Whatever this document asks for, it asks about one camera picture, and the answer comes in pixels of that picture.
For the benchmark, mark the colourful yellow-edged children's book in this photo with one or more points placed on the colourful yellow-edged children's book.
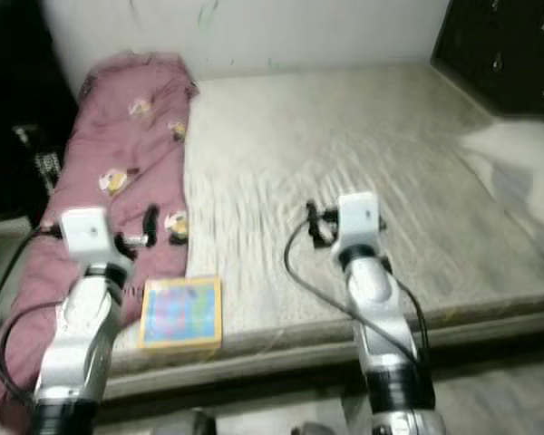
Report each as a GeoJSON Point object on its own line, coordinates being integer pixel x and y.
{"type": "Point", "coordinates": [179, 313]}

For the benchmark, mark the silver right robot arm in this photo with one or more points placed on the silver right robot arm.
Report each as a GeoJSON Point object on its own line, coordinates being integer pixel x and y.
{"type": "Point", "coordinates": [376, 290]}

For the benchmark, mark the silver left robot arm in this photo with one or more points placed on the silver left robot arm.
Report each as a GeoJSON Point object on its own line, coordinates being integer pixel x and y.
{"type": "Point", "coordinates": [77, 335]}

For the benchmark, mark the grey quilted mattress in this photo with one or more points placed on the grey quilted mattress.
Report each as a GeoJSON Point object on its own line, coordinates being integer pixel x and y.
{"type": "Point", "coordinates": [308, 154]}

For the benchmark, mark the maroon penguin print blanket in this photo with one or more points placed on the maroon penguin print blanket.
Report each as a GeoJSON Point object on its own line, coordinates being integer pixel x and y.
{"type": "Point", "coordinates": [118, 136]}

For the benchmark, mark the grey white pillow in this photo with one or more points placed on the grey white pillow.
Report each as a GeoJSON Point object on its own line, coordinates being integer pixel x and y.
{"type": "Point", "coordinates": [517, 163]}

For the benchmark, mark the black tufted headboard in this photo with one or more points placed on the black tufted headboard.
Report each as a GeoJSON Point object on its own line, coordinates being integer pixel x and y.
{"type": "Point", "coordinates": [499, 45]}

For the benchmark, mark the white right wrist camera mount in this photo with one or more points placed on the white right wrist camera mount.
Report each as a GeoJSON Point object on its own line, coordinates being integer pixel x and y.
{"type": "Point", "coordinates": [360, 216]}

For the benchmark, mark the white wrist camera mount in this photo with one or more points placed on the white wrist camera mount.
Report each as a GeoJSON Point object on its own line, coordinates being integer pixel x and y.
{"type": "Point", "coordinates": [360, 216]}
{"type": "Point", "coordinates": [83, 231]}

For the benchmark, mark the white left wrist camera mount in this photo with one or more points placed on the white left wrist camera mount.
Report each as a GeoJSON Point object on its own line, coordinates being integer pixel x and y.
{"type": "Point", "coordinates": [83, 231]}

